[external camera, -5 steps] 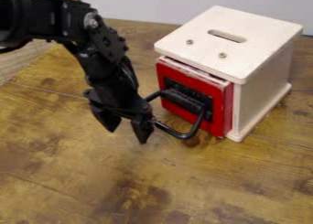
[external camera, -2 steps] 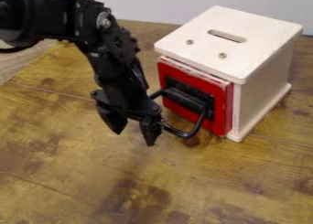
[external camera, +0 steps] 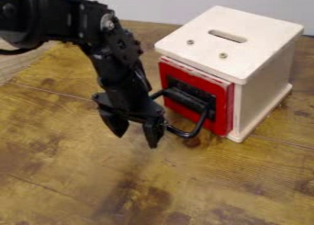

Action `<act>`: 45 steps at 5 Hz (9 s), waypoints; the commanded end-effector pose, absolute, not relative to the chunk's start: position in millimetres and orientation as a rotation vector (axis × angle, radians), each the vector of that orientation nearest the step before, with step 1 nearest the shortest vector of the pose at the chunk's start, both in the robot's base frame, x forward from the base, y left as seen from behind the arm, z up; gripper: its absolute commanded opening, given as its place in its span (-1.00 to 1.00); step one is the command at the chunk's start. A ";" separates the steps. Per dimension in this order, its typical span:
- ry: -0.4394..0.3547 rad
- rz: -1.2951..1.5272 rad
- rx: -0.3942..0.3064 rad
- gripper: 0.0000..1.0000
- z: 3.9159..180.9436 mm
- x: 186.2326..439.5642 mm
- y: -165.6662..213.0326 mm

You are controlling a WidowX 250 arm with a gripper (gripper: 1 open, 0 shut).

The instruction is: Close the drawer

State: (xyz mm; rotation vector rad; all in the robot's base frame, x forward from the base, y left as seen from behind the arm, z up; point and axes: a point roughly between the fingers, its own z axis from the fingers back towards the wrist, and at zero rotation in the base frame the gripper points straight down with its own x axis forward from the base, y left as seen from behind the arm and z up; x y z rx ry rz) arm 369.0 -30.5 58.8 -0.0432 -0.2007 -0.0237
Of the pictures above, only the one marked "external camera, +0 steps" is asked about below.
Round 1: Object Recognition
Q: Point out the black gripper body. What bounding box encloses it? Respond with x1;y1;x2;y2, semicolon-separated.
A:
81;18;164;123

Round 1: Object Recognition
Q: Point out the white wooden drawer cabinet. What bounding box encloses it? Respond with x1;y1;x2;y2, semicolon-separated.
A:
155;6;304;142

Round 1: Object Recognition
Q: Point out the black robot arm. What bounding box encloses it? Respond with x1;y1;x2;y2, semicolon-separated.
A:
0;0;164;148

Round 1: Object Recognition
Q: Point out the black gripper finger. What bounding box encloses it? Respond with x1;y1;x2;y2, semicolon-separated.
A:
141;117;165;149
97;108;128;138

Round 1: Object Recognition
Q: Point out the red wooden drawer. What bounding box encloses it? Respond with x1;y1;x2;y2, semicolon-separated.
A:
157;56;234;136

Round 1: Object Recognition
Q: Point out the black metal drawer handle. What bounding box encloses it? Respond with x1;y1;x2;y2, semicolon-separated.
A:
151;75;216;139

